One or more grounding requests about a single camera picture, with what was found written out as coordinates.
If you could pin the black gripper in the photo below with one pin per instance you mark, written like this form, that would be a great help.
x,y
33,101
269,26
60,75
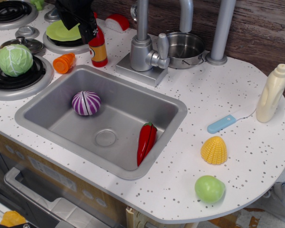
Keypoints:
x,y
74,12

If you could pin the red ketchup bottle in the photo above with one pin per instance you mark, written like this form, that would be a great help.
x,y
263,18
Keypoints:
x,y
98,49

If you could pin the silver toy sink basin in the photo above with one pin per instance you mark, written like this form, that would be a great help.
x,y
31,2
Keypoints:
x,y
108,138

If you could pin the cream plastic bottle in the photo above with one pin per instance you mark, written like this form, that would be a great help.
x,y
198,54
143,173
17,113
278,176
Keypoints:
x,y
271,94

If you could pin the right stove burner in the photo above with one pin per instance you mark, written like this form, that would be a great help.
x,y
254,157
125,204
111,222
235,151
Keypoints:
x,y
51,46

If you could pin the stove burner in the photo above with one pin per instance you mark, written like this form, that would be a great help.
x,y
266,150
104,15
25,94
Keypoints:
x,y
30,83
51,46
15,14

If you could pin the green toy plate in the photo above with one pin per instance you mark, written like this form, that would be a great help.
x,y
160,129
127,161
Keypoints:
x,y
58,31

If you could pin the grey stove knob back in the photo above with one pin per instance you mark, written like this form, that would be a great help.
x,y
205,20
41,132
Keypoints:
x,y
52,16

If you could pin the grey stove knob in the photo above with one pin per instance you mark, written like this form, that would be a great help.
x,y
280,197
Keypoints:
x,y
27,32
52,16

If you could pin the red white toy cheese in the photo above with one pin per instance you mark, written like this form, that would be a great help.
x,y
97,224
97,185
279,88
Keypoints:
x,y
117,22

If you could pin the orange toy carrot piece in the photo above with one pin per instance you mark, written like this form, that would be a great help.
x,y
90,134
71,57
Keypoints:
x,y
63,63

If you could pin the green toy vegetable top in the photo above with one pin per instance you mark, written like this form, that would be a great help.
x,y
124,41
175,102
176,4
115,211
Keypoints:
x,y
39,4

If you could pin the steel pot lid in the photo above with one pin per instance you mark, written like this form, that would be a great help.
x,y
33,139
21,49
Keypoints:
x,y
33,45

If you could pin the grey stove knob centre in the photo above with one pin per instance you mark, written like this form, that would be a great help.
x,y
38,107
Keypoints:
x,y
27,32

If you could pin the green toy cabbage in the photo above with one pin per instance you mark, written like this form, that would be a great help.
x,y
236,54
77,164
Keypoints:
x,y
15,59

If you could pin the back left stove burner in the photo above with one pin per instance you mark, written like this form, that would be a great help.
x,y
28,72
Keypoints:
x,y
15,14

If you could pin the silver toy faucet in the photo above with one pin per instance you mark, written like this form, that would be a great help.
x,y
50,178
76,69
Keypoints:
x,y
144,63

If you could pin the purple striped toy onion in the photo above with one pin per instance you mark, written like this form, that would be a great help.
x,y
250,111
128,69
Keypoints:
x,y
86,103

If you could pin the front left stove burner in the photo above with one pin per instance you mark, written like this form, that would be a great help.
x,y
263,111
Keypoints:
x,y
30,83

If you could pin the small steel pot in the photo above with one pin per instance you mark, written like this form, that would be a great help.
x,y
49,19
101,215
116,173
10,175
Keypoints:
x,y
185,50

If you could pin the red toy chili pepper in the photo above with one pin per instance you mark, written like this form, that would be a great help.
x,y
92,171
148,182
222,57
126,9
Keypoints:
x,y
146,141

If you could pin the grey support pole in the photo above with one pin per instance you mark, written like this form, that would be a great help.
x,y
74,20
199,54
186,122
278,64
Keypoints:
x,y
217,54

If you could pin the yellow toy corn piece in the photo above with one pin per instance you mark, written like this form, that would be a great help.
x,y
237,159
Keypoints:
x,y
214,151

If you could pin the yellow object bottom left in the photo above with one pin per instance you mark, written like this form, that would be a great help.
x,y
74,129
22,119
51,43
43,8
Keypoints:
x,y
12,218

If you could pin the green toy apple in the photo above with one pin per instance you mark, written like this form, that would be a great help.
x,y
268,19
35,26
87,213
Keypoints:
x,y
209,189

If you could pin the blue handled toy knife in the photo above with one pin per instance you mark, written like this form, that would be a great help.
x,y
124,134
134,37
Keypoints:
x,y
230,119

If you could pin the grey oven door handle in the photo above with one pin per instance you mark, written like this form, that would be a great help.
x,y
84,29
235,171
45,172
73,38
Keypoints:
x,y
64,213

